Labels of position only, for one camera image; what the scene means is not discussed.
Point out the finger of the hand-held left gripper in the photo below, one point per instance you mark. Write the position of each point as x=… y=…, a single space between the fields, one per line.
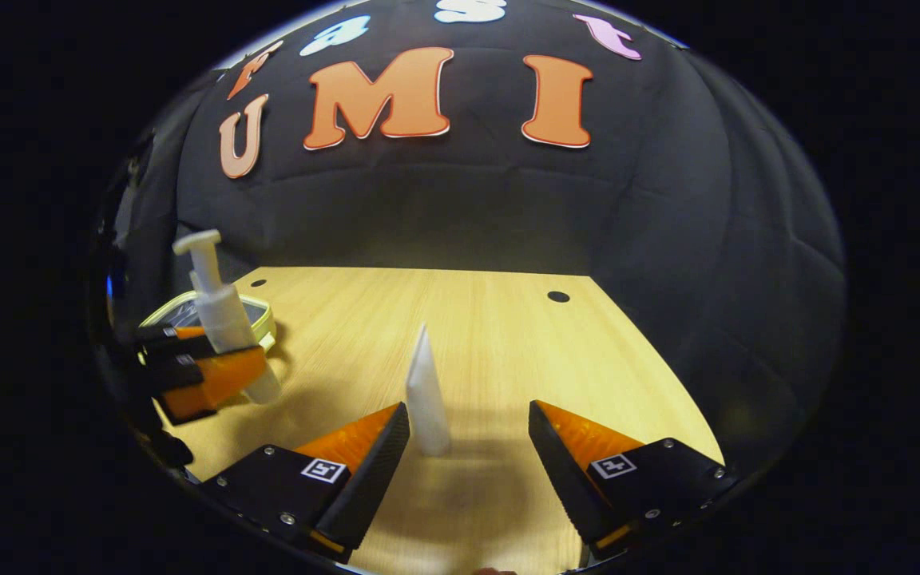
x=176 y=347
x=224 y=375

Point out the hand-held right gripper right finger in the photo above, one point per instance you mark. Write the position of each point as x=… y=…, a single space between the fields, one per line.
x=564 y=471

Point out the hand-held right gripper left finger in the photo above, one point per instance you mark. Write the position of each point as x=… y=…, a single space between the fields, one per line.
x=376 y=471

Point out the white pump bottle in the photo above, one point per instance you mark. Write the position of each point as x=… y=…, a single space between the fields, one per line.
x=224 y=319

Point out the white squeeze tube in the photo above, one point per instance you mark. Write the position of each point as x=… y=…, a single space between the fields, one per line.
x=426 y=407

